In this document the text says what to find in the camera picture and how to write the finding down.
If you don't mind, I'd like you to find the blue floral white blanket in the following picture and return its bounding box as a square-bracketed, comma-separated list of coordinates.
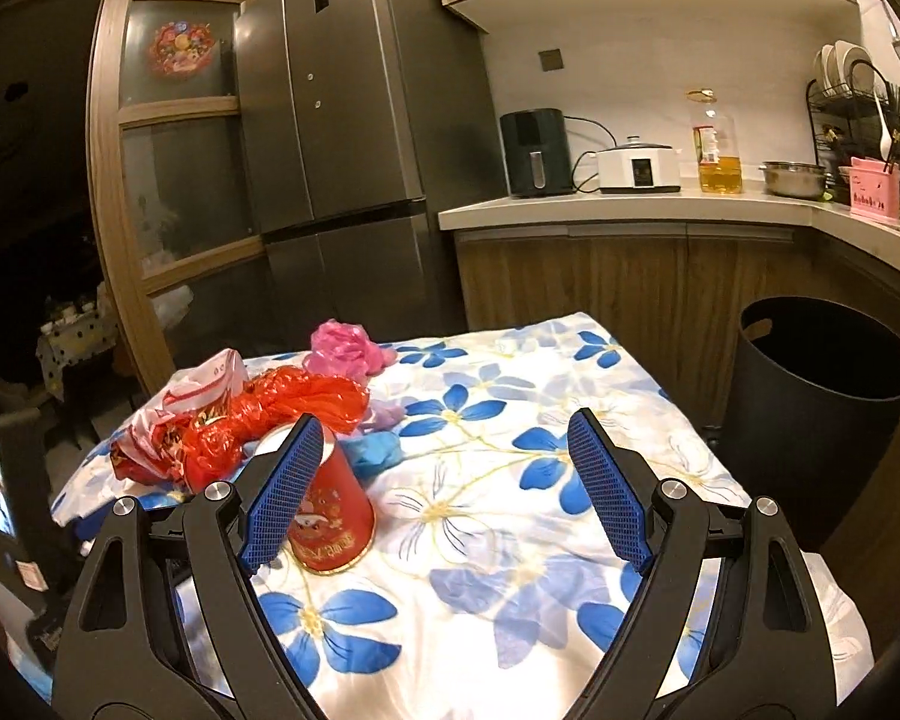
[49, 311, 875, 720]

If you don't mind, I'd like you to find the red paper cup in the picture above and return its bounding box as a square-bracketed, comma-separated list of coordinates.
[259, 424, 377, 575]

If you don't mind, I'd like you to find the polka dot covered dining table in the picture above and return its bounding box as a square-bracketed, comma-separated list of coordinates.
[36, 300, 121, 395]

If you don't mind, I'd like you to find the black wire dish rack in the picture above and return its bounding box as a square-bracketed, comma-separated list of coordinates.
[805, 75, 900, 188]

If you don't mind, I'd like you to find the red clear printed packaging bag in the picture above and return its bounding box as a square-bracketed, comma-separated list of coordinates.
[111, 349, 250, 482]

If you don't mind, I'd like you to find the white plastic spoon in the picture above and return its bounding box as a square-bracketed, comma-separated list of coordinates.
[874, 94, 895, 158]

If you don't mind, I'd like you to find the black air fryer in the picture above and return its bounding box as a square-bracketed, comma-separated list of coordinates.
[499, 109, 575, 198]

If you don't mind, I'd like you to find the cooking oil bottle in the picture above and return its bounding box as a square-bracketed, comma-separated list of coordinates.
[686, 88, 743, 196]

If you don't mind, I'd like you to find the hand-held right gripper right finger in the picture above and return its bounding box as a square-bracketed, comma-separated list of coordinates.
[568, 407, 856, 720]

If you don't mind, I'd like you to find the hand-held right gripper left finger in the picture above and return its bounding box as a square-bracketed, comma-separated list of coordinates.
[51, 415, 331, 720]

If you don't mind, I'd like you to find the grey steel refrigerator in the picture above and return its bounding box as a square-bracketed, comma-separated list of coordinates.
[232, 0, 507, 353]

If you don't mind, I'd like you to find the black trash bin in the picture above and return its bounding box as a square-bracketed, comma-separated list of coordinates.
[722, 296, 900, 552]

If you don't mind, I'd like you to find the wooden kitchen base cabinet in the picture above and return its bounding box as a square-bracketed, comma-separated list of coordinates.
[439, 184, 900, 563]

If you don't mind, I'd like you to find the white plate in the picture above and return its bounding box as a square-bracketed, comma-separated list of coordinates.
[836, 40, 875, 98]
[817, 45, 845, 95]

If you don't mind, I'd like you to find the red round door sticker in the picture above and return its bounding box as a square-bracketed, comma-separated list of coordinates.
[146, 21, 215, 77]

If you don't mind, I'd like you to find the steel mixing bowl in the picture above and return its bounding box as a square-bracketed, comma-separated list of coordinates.
[759, 160, 833, 200]

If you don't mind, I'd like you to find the black air fryer cable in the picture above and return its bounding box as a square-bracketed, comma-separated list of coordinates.
[566, 116, 617, 149]

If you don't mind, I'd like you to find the wooden framed glass door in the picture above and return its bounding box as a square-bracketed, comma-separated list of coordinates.
[86, 0, 282, 395]

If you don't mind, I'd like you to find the red plastic bag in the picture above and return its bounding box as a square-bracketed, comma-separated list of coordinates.
[184, 366, 370, 488]

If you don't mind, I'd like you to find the pink plastic bag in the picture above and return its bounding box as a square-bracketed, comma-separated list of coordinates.
[304, 320, 396, 381]

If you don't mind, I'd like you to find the pink utensil holder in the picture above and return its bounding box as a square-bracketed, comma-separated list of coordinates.
[849, 156, 900, 222]

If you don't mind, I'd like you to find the white electric cooker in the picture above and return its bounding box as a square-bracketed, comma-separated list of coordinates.
[596, 136, 682, 194]

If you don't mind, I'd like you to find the light purple plastic bag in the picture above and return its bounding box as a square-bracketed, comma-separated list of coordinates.
[360, 397, 406, 434]

